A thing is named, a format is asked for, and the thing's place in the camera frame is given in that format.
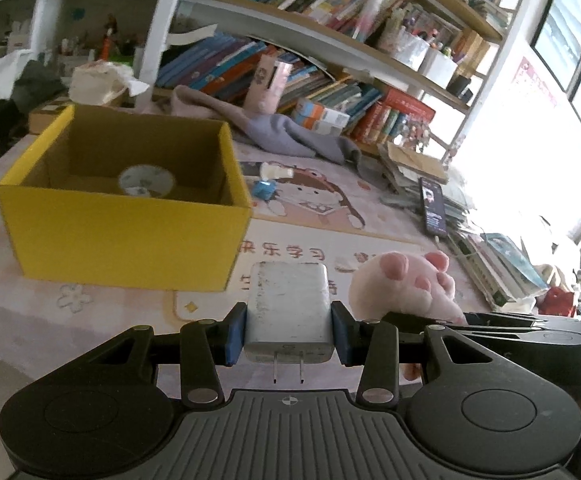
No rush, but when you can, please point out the white power adapter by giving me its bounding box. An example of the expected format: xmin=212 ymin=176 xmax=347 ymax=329
xmin=244 ymin=261 xmax=333 ymax=384

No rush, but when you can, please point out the white bookshelf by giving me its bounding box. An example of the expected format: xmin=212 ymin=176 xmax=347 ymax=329
xmin=0 ymin=0 xmax=511 ymax=144

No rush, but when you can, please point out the pink plush pig toy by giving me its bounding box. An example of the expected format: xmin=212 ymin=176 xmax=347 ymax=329
xmin=347 ymin=250 xmax=469 ymax=380

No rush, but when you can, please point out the white tissue pack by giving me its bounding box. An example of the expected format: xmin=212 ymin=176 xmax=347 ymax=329
xmin=68 ymin=60 xmax=149 ymax=106

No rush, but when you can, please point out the yellow cardboard box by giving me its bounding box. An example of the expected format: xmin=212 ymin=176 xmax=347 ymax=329
xmin=0 ymin=105 xmax=251 ymax=292

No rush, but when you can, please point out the grey purple cloth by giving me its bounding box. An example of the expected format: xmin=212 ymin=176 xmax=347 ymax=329
xmin=170 ymin=86 xmax=361 ymax=165

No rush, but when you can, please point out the blue wrapper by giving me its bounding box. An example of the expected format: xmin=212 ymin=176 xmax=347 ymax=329
xmin=250 ymin=180 xmax=277 ymax=202

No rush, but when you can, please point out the pink cylindrical box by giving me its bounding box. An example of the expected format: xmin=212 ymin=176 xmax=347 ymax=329
xmin=243 ymin=55 xmax=292 ymax=115

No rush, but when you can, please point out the orange blue white box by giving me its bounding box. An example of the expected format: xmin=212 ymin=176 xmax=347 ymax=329
xmin=290 ymin=99 xmax=350 ymax=136

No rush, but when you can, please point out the dark spray bottle white cap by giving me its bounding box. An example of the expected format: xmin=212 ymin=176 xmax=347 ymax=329
xmin=240 ymin=162 xmax=293 ymax=181

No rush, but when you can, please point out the stack of papers and books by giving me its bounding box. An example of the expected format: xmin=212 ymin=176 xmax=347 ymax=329
xmin=378 ymin=144 xmax=548 ymax=313

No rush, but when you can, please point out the black smartphone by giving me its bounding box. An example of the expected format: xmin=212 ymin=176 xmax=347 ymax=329
xmin=419 ymin=178 xmax=447 ymax=238

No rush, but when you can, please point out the pink cartoon table mat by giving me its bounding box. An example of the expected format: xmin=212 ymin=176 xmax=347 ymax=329
xmin=173 ymin=144 xmax=449 ymax=322

